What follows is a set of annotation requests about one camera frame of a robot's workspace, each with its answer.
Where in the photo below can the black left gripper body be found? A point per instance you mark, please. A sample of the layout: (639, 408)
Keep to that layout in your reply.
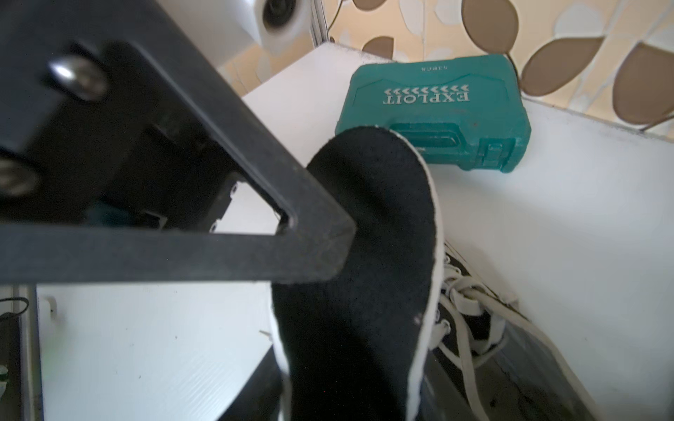
(113, 119)

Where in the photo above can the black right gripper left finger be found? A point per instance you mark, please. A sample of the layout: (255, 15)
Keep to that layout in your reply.
(260, 398)

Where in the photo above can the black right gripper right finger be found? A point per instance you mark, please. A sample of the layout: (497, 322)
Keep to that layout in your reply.
(440, 399)

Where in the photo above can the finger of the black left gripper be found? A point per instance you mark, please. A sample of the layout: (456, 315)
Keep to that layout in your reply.
(279, 224)

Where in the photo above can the black white canvas sneaker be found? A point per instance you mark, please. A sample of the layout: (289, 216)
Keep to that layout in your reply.
(502, 364)

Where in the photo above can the black insole with white edge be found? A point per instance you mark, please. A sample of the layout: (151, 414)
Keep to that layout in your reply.
(354, 348)

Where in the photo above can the green plastic tool case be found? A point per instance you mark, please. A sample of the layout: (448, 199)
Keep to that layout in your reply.
(466, 112)

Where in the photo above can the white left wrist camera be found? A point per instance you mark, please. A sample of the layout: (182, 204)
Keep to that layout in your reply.
(221, 29)

